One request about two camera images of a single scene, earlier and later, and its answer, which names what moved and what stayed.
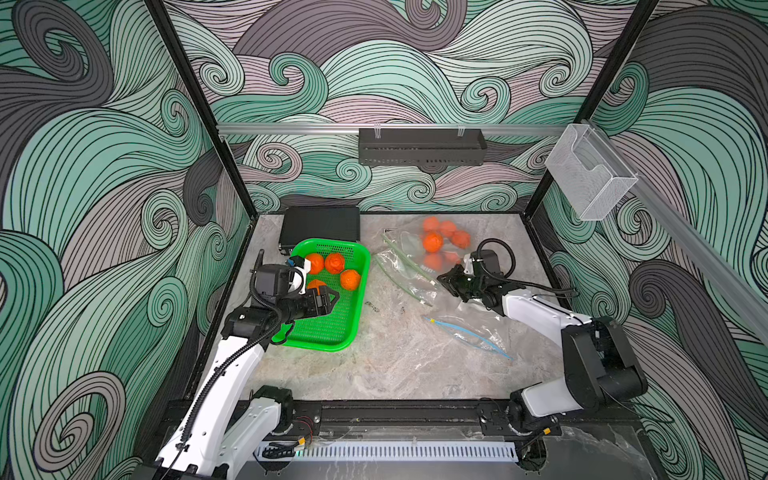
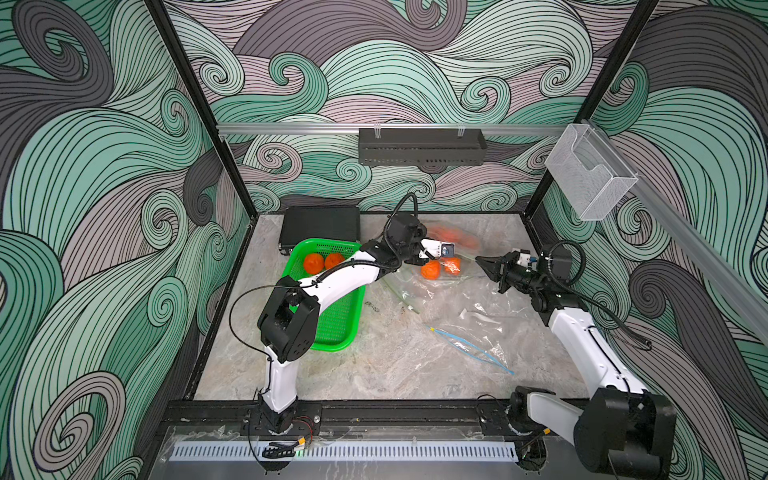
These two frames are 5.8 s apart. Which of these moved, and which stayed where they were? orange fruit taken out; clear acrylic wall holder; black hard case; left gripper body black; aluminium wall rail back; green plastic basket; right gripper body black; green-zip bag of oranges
Moved: right gripper body black; left gripper body black; green-zip bag of oranges
Stayed: black hard case; green plastic basket; aluminium wall rail back; orange fruit taken out; clear acrylic wall holder
